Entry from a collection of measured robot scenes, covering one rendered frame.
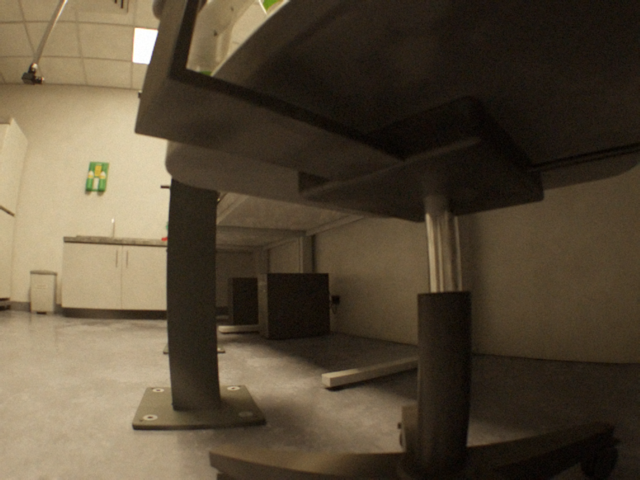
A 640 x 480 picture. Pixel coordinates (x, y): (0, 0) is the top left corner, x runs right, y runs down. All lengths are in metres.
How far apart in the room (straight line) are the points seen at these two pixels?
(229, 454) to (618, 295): 1.14
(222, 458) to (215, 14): 0.90
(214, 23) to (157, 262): 2.69
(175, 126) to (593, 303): 1.23
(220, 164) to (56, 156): 4.08
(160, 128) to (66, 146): 4.20
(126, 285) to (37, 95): 2.74
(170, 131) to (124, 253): 3.17
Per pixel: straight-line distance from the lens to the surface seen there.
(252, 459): 0.44
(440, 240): 0.30
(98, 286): 3.36
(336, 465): 0.39
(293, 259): 2.95
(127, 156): 4.21
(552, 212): 1.31
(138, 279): 3.32
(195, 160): 0.31
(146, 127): 0.18
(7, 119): 3.96
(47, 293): 3.82
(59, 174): 4.27
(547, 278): 1.31
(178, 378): 0.84
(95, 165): 4.20
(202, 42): 0.95
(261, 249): 3.45
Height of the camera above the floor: 0.31
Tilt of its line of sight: 8 degrees up
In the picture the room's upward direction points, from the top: 1 degrees counter-clockwise
